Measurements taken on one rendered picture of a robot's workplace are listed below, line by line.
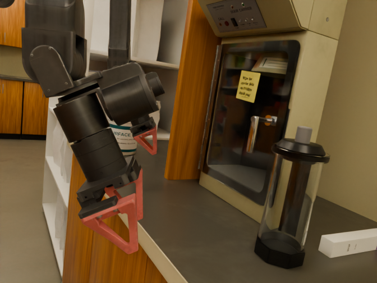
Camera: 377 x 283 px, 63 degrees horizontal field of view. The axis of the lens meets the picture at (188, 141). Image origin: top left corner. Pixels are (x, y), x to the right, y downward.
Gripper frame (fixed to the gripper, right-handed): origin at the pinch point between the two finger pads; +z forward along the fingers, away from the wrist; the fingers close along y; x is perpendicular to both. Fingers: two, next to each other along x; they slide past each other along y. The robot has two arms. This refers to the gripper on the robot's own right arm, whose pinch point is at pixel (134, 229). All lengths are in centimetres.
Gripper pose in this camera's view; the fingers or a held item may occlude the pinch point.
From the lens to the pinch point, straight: 46.4
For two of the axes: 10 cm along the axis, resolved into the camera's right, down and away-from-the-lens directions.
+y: -0.8, -1.8, 9.8
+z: 3.6, 9.1, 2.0
